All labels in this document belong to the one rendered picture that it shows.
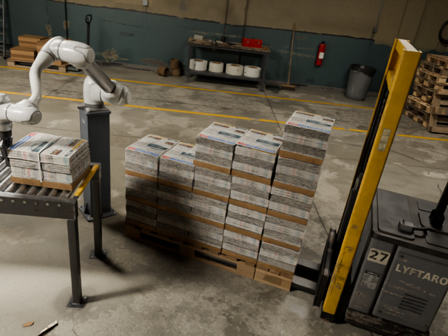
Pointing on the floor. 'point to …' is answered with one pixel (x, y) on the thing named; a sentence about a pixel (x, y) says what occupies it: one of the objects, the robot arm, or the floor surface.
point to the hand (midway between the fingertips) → (8, 161)
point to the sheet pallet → (28, 49)
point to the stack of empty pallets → (437, 79)
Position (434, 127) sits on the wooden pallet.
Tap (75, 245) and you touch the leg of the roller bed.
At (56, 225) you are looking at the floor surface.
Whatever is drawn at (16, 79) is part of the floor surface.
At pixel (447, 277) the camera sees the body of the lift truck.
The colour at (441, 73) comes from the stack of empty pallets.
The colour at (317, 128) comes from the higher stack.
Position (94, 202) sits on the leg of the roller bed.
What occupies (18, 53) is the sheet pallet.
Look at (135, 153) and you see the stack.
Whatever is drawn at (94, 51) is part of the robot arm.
